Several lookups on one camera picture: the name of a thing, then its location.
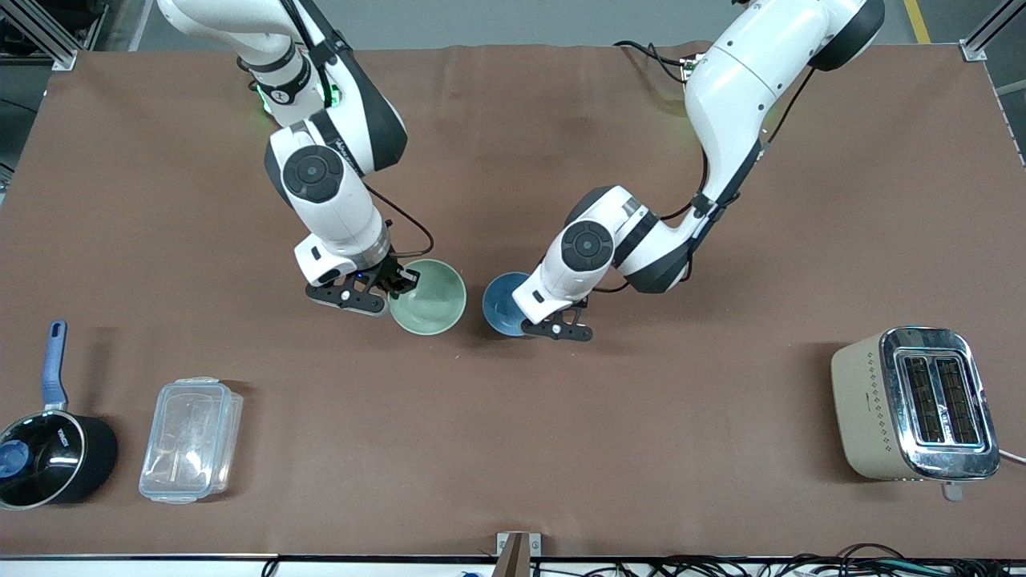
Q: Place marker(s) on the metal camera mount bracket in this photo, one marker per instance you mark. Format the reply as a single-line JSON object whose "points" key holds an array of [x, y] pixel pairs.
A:
{"points": [[535, 546]]}

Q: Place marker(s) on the blue ceramic bowl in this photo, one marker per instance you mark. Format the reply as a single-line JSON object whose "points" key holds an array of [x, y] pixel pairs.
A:
{"points": [[501, 304]]}

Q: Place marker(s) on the dark camera mount post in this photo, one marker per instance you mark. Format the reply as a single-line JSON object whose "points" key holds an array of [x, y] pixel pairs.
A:
{"points": [[513, 561]]}

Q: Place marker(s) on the black equipment behind frame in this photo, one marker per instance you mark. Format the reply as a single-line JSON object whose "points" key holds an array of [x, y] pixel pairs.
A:
{"points": [[80, 16]]}

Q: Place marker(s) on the beige and chrome toaster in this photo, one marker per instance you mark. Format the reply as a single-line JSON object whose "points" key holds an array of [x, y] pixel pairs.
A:
{"points": [[870, 409]]}

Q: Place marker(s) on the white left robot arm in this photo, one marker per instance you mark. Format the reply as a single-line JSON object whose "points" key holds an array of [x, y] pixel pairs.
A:
{"points": [[721, 96]]}

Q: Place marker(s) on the clear plastic food container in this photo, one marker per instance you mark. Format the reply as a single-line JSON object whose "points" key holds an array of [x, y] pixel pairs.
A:
{"points": [[188, 441]]}

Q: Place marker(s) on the aluminium frame profile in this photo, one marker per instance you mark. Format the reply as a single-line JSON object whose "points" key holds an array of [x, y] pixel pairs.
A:
{"points": [[974, 50], [56, 50]]}

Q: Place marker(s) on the glass lid with blue knob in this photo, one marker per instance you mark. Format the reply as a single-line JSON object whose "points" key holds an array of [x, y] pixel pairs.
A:
{"points": [[56, 465]]}

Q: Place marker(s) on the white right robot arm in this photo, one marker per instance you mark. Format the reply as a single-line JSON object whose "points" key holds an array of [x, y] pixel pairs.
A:
{"points": [[337, 208]]}

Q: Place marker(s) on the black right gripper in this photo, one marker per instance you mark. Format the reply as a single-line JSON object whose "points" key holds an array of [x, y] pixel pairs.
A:
{"points": [[390, 272]]}

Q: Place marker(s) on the brown table cover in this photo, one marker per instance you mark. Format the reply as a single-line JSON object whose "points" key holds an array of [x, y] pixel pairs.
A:
{"points": [[513, 449]]}

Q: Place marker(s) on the pale green ceramic bowl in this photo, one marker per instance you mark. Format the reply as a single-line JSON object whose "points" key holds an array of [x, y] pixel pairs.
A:
{"points": [[433, 300]]}

